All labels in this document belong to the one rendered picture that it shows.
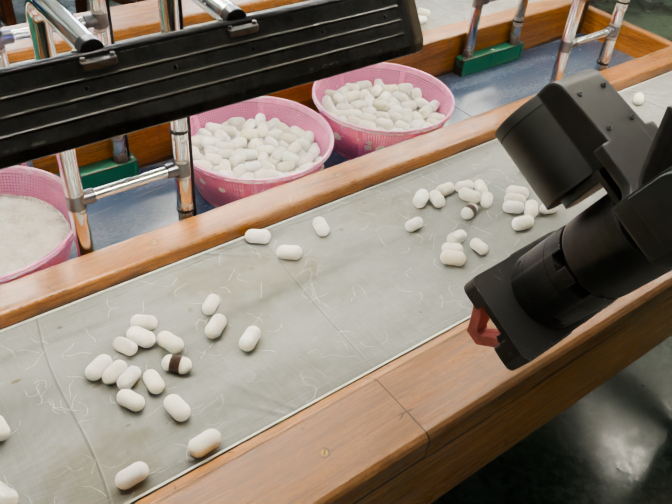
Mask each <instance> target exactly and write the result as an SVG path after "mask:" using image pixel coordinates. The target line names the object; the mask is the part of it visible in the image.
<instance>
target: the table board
mask: <svg viewBox="0 0 672 504"><path fill-rule="evenodd" d="M611 18H612V15H610V14H608V13H606V12H604V11H601V10H599V9H597V8H595V7H592V6H590V5H589V6H588V10H587V13H586V16H585V19H584V23H583V26H582V29H581V33H584V34H586V35H588V34H591V33H594V32H597V31H600V30H603V29H604V28H606V27H609V24H610V21H611ZM669 46H672V42H671V41H669V40H666V39H664V38H662V37H660V36H658V35H655V34H653V33H651V32H649V31H646V30H644V29H642V28H640V27H637V26H635V25H633V24H631V23H628V22H626V21H624V20H623V22H622V25H621V28H620V31H619V34H618V37H617V40H616V43H615V46H614V48H615V49H617V50H619V51H621V52H623V53H625V54H628V55H630V56H632V57H634V58H640V57H643V56H645V55H648V54H650V53H653V52H655V51H658V50H661V49H664V48H666V47H669Z"/></svg>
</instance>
